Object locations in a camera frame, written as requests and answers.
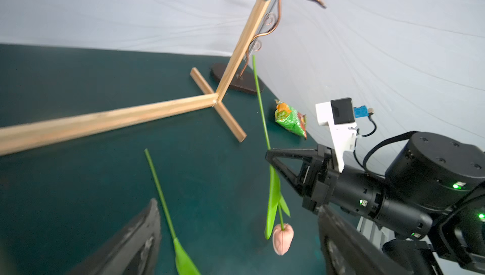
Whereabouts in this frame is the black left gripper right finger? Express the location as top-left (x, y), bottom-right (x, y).
top-left (317, 205), bottom-right (410, 274)

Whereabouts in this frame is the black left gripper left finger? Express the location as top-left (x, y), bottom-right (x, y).
top-left (68, 199), bottom-right (161, 274)

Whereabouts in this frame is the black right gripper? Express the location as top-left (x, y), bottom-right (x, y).
top-left (265, 146), bottom-right (383, 218)

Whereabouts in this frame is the orange tulip green stem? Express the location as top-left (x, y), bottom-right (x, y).
top-left (144, 149), bottom-right (201, 275)

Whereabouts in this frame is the pink tulip green stem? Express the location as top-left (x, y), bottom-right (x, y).
top-left (251, 55), bottom-right (294, 256)

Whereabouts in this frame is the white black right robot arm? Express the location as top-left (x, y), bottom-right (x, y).
top-left (266, 131), bottom-right (484, 274)

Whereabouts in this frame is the green snack bag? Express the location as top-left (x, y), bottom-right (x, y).
top-left (275, 100), bottom-right (307, 139)

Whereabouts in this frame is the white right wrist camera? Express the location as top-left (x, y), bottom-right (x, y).
top-left (315, 98), bottom-right (370, 173)

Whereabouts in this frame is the copper wire cup stand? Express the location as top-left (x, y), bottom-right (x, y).
top-left (210, 0), bottom-right (327, 95)

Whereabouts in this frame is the wooden clothes rack frame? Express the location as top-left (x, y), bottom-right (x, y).
top-left (1, 0), bottom-right (269, 156)

